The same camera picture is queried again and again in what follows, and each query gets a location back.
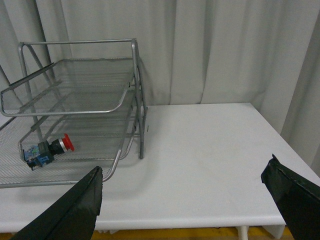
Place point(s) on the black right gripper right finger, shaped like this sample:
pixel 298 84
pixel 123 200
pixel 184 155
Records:
pixel 297 199

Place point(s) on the white curtain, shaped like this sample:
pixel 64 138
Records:
pixel 263 52

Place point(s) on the silver mesh tray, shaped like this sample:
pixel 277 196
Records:
pixel 94 137
pixel 15 173
pixel 70 87

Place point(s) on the white table leg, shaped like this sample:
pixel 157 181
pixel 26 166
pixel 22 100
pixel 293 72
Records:
pixel 242 232

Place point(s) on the silver metal rack frame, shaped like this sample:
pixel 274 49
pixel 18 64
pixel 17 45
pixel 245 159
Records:
pixel 31 63

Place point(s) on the red emergency stop button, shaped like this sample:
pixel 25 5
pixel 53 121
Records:
pixel 44 152

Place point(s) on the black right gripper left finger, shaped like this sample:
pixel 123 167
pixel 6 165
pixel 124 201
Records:
pixel 73 216

